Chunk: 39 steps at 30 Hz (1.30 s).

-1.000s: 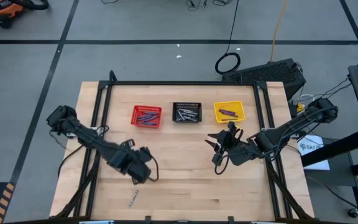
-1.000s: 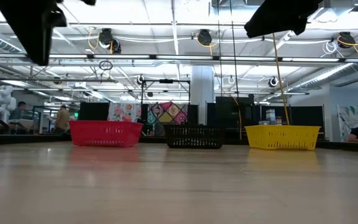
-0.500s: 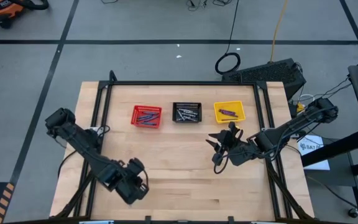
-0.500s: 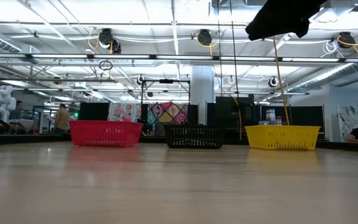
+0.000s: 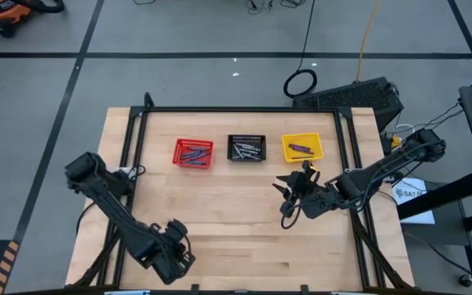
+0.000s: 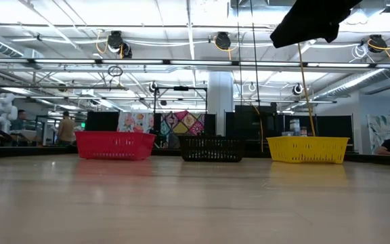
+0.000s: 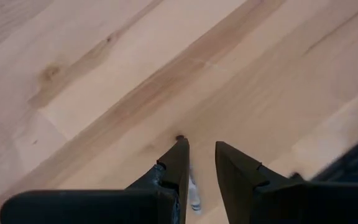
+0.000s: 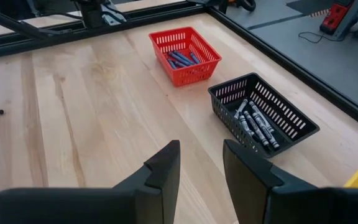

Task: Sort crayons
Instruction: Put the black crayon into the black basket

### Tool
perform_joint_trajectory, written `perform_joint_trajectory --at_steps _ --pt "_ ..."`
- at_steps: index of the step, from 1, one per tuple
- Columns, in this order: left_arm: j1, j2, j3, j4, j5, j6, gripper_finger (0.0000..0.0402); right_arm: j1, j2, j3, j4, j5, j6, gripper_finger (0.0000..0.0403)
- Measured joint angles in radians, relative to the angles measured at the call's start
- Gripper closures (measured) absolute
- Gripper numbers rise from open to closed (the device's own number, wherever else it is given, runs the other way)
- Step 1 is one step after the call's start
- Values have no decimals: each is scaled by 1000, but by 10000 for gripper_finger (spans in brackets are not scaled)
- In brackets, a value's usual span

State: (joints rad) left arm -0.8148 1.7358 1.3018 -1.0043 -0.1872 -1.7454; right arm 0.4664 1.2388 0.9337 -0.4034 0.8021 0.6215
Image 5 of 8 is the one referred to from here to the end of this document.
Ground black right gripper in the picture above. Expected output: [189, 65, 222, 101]
[271, 161, 338, 219]

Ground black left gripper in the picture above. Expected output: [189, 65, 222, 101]
[152, 219, 197, 286]

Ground yellow plastic basket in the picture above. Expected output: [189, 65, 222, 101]
[281, 132, 325, 164]

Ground black plastic basket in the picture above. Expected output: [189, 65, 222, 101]
[226, 134, 267, 162]

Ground black computer case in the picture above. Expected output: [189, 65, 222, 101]
[292, 76, 405, 133]

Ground red plastic basket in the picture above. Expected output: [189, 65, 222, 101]
[171, 138, 215, 170]

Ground white paper sheet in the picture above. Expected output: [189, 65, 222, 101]
[391, 177, 436, 225]

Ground black desk leg beam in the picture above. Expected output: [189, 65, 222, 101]
[395, 169, 472, 220]

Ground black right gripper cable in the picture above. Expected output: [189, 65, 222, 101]
[280, 200, 305, 230]

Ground black aluminium table frame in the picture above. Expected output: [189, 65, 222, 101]
[71, 92, 415, 295]

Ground black arm base cable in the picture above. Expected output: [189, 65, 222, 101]
[75, 199, 98, 235]

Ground white cable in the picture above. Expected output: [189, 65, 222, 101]
[392, 122, 416, 138]

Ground long black cable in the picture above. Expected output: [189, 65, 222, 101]
[283, 0, 319, 99]

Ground black floor cable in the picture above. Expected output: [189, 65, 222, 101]
[402, 231, 472, 288]

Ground black cable bundle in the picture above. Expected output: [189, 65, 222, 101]
[383, 100, 465, 143]

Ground long yellow cable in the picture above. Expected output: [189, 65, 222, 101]
[355, 0, 381, 83]

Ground black computer cables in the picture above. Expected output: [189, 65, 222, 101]
[243, 0, 307, 16]

